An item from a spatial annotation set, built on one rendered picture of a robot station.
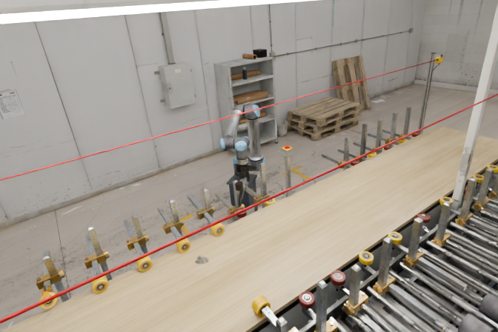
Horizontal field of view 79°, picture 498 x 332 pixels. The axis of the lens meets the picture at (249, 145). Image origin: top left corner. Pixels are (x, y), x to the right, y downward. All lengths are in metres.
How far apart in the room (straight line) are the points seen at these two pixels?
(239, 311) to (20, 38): 3.74
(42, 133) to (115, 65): 1.24
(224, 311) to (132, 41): 3.68
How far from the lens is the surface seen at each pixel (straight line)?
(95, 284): 2.00
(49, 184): 4.81
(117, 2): 1.40
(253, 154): 3.08
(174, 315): 1.79
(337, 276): 1.86
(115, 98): 4.58
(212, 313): 1.74
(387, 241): 1.75
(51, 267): 2.17
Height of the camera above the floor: 2.27
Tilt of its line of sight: 24 degrees down
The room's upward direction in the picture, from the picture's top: 5 degrees counter-clockwise
